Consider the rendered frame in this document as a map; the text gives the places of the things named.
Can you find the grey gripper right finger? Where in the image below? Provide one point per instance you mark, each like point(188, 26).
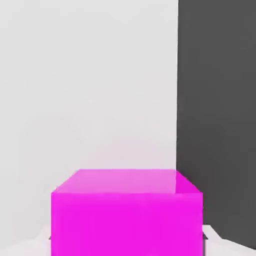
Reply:
point(218, 248)

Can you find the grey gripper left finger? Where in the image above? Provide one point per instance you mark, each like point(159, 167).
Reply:
point(38, 248)

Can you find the small magenta cube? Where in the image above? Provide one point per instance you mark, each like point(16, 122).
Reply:
point(126, 222)

